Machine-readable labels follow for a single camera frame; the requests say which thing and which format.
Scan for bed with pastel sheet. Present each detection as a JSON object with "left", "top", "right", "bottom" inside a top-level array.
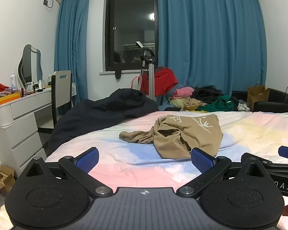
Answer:
[{"left": 0, "top": 110, "right": 288, "bottom": 230}]

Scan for white dressing table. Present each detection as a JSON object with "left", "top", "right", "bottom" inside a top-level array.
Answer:
[{"left": 0, "top": 87, "right": 54, "bottom": 170}]

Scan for wide blue curtain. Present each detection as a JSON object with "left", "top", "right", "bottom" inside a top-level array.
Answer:
[{"left": 156, "top": 0, "right": 267, "bottom": 101}]

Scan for tan t-shirt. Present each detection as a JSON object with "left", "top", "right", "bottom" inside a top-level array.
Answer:
[{"left": 119, "top": 114, "right": 223, "bottom": 160}]

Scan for narrow blue curtain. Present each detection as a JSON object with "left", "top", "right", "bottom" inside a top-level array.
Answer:
[{"left": 54, "top": 0, "right": 93, "bottom": 115}]

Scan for white spray bottle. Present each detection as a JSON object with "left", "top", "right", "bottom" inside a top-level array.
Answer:
[{"left": 10, "top": 72, "right": 17, "bottom": 91}]

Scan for green garment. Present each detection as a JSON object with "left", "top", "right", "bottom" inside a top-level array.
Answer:
[{"left": 202, "top": 95, "right": 239, "bottom": 113}]

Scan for black framed window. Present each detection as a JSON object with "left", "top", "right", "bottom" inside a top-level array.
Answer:
[{"left": 103, "top": 0, "right": 159, "bottom": 72}]

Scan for white chair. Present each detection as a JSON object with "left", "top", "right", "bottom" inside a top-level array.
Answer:
[{"left": 51, "top": 70, "right": 74, "bottom": 128}]

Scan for purple scrunchie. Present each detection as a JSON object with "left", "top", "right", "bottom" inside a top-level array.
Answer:
[{"left": 0, "top": 89, "right": 19, "bottom": 96}]

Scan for cardboard boxes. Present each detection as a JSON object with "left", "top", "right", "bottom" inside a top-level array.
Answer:
[{"left": 0, "top": 164, "right": 16, "bottom": 196}]

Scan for camera stand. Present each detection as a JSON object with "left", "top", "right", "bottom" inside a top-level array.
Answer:
[{"left": 136, "top": 41, "right": 156, "bottom": 100}]

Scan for brown paper bag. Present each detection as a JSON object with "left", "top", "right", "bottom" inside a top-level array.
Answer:
[{"left": 247, "top": 81, "right": 270, "bottom": 104}]

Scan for pink garment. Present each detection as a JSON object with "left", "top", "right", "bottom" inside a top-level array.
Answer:
[{"left": 172, "top": 87, "right": 195, "bottom": 99}]

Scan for red garment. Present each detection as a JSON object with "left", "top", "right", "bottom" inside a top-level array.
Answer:
[{"left": 140, "top": 67, "right": 179, "bottom": 96}]

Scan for beige garment pile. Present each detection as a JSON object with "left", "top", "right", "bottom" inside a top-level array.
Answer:
[{"left": 169, "top": 97, "right": 208, "bottom": 112}]

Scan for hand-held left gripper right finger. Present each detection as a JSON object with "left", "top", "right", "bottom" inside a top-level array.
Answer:
[{"left": 176, "top": 147, "right": 269, "bottom": 198}]

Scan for white patterned garment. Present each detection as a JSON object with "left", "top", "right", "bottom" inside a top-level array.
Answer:
[{"left": 238, "top": 101, "right": 251, "bottom": 112}]

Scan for pink hanger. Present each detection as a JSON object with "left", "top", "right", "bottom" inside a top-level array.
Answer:
[{"left": 131, "top": 75, "right": 143, "bottom": 90}]

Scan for wavy vanity mirror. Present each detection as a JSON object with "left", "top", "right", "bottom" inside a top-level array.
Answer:
[{"left": 17, "top": 44, "right": 43, "bottom": 92}]

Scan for black garment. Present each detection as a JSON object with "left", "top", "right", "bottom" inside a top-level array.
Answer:
[{"left": 191, "top": 85, "right": 225, "bottom": 103}]

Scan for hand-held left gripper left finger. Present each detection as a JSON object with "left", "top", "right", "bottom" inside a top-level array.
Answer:
[{"left": 22, "top": 147, "right": 113, "bottom": 198}]

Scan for black sofa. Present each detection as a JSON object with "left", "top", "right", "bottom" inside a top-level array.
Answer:
[{"left": 232, "top": 87, "right": 288, "bottom": 113}]

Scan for dark navy blanket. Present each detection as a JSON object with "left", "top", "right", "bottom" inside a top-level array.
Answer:
[{"left": 47, "top": 89, "right": 159, "bottom": 157}]

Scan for orange tray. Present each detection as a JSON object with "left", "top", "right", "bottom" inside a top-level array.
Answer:
[{"left": 0, "top": 92, "right": 21, "bottom": 104}]

